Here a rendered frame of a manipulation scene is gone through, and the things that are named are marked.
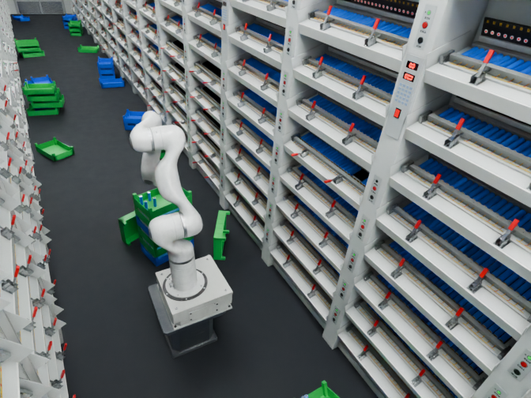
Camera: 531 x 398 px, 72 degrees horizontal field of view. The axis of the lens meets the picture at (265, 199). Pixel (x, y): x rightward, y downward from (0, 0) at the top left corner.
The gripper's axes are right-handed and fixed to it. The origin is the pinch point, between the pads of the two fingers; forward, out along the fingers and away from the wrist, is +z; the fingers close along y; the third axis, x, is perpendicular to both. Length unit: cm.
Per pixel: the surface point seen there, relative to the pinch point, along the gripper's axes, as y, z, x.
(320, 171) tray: 89, -38, 9
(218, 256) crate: 31, 50, -15
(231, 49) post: 16, -37, 87
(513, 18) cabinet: 137, -114, 24
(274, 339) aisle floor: 84, 34, -59
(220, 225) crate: 27.1, 40.2, 3.1
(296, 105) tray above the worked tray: 69, -48, 40
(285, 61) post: 61, -65, 49
